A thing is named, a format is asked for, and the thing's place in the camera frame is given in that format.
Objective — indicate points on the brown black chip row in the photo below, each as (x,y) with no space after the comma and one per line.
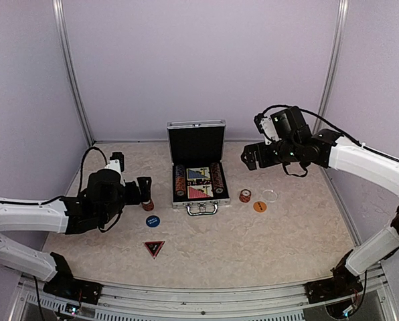
(217,179)

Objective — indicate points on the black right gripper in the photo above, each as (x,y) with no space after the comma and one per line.
(264,160)

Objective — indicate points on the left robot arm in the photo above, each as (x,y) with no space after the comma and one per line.
(98,206)

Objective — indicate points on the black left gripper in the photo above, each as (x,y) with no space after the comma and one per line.
(136,198)

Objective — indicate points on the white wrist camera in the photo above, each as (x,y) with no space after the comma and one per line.
(117,164)
(266,127)

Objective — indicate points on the purple chip row in case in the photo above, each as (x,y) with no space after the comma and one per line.
(179,171)

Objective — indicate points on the orange chip stack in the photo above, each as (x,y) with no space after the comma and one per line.
(245,195)
(148,206)

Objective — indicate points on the orange big blind button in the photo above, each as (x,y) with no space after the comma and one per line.
(260,206)

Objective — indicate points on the blue playing card deck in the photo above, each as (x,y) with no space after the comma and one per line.
(198,173)

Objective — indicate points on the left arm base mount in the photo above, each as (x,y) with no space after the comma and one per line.
(65,285)

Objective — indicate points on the red dice row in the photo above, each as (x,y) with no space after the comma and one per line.
(199,182)

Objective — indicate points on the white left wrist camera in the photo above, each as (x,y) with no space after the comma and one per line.
(117,164)

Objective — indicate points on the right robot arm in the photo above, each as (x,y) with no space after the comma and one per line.
(288,140)

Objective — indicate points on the right aluminium corner post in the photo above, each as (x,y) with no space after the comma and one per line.
(342,12)

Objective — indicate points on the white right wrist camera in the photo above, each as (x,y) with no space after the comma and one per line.
(266,127)

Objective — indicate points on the aluminium poker case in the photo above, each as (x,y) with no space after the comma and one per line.
(195,144)

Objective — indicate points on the left aluminium corner post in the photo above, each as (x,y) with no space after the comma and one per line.
(58,7)

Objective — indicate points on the aluminium corner post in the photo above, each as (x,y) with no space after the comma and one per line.
(342,12)
(58,7)

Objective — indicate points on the orange chip row in case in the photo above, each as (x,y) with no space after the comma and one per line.
(180,187)

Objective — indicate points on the blue small blind button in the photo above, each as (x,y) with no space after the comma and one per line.
(152,221)

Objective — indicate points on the black red triangle button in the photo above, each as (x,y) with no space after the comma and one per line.
(154,247)

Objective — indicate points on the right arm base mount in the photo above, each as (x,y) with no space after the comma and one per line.
(341,283)

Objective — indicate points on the clear round dealer button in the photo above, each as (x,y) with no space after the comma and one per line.
(270,196)

